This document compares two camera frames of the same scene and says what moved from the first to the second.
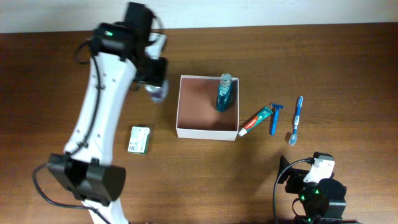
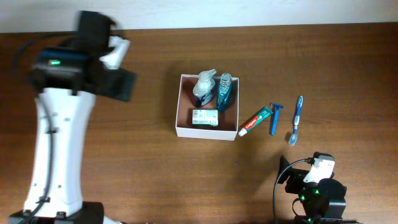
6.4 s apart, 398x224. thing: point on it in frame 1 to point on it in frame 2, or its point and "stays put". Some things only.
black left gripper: x=154 y=74 to x=121 y=86
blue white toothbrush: x=293 y=137 stays put
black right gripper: x=292 y=179 stays put
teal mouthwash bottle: x=224 y=92 stays put
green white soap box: x=138 y=139 to x=204 y=117
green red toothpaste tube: x=263 y=113 stays put
